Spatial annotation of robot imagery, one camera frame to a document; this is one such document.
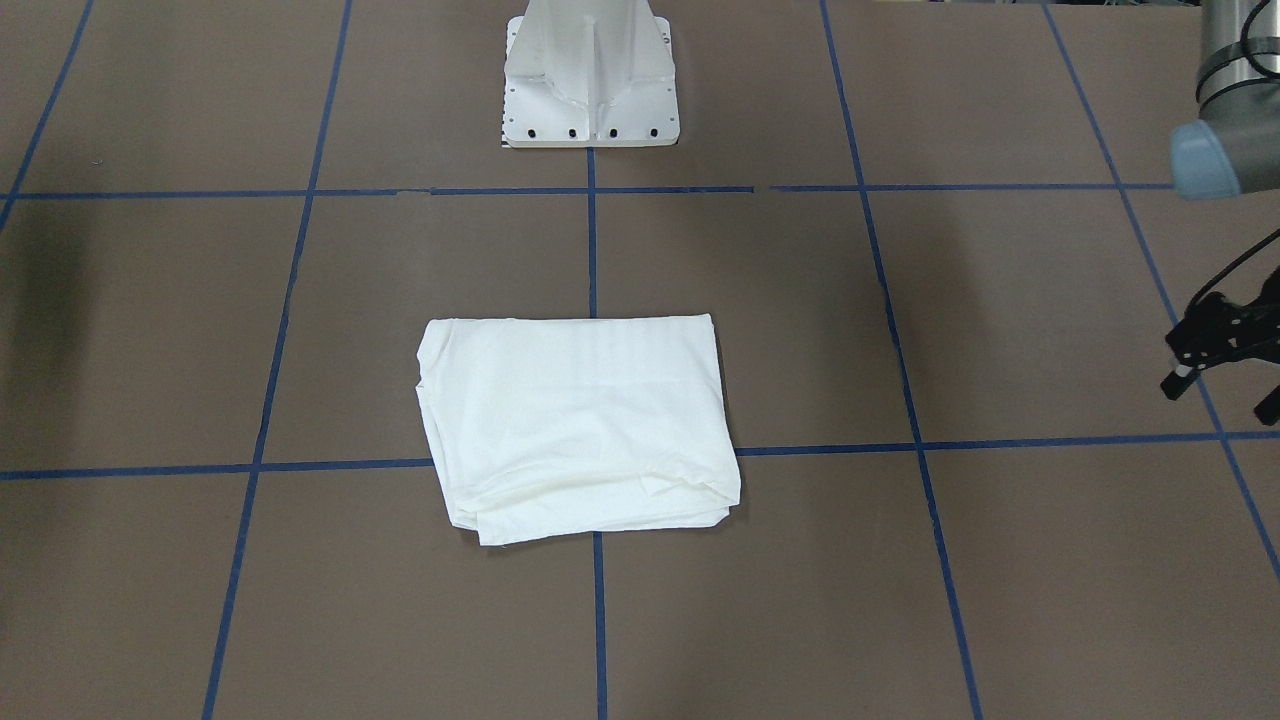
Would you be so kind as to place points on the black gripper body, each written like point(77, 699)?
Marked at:
point(1228, 335)

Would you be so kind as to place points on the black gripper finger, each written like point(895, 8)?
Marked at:
point(1179, 380)

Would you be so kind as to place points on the white long-sleeve printed shirt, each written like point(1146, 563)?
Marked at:
point(556, 427)

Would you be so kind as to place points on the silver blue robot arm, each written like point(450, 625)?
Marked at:
point(1230, 150)

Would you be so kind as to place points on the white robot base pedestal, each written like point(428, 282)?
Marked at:
point(589, 75)

